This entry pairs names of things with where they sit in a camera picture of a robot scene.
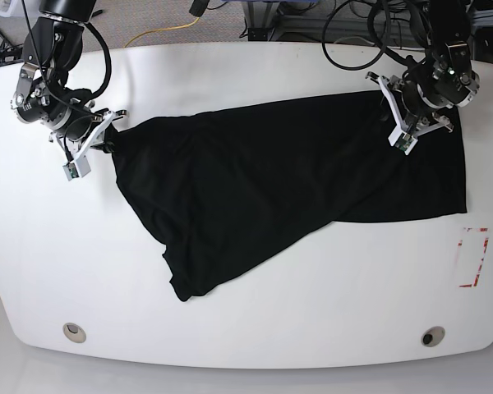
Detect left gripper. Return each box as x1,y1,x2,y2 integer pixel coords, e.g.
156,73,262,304
366,71,454,139

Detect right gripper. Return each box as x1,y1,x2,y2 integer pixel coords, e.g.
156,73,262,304
48,108,128,164

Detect black printed T-shirt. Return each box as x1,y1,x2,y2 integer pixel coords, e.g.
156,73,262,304
111,91,467,301

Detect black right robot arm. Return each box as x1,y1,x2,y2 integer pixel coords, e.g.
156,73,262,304
12,1,116,162

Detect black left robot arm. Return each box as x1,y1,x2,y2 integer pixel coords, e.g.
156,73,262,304
359,1,480,153

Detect black tripod stand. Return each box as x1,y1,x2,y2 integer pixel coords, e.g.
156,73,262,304
0,40,23,67

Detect red tape rectangle marking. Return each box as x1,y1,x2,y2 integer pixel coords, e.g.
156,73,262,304
454,227,490,288

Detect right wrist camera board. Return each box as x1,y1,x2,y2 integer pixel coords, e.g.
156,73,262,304
62,157,91,181

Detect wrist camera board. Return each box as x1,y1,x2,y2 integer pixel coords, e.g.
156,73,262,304
388,127,418,156
62,157,91,181

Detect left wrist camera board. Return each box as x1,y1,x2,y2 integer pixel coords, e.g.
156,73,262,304
388,127,418,156

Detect yellow cable on floor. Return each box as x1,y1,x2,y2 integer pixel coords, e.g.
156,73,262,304
126,15,200,49

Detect aluminium frame post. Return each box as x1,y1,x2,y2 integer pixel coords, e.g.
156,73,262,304
241,1,280,42

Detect left table cable grommet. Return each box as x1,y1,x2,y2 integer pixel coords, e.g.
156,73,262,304
62,323,87,344

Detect table cable grommet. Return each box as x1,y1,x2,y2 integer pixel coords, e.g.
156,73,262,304
62,323,87,344
421,326,445,347

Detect right table cable grommet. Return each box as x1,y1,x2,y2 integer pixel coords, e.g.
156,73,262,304
421,326,445,347

